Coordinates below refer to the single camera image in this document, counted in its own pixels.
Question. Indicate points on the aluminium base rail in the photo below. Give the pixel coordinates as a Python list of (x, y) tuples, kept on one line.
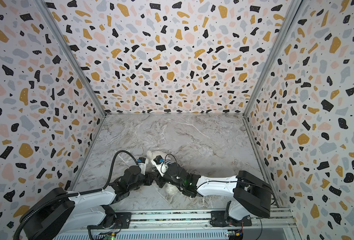
[(197, 220)]

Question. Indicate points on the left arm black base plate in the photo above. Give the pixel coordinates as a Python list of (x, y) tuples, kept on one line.
[(119, 221)]

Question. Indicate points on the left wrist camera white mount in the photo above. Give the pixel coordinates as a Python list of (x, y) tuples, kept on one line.
[(142, 163)]

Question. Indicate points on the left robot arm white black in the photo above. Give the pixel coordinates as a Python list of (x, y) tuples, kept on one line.
[(60, 211)]

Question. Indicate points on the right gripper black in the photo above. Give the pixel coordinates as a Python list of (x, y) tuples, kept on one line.
[(164, 179)]

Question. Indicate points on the white fluffy teddy bear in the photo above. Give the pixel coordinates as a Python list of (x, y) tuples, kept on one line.
[(168, 170)]

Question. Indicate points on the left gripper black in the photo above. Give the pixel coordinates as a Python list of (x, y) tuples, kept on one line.
[(147, 178)]

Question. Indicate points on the grey vented cable duct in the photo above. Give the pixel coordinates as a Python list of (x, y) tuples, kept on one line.
[(151, 235)]

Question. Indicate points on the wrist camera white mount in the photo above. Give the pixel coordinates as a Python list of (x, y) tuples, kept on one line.
[(158, 162), (142, 163)]

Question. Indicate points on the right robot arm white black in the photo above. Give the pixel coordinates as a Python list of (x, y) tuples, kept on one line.
[(250, 195)]

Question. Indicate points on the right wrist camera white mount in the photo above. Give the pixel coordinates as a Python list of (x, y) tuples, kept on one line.
[(158, 162)]

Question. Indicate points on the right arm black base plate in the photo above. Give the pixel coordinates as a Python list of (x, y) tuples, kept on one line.
[(229, 218)]

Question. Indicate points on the blue white striped knit sweater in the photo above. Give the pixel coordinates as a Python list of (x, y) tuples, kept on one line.
[(168, 162)]

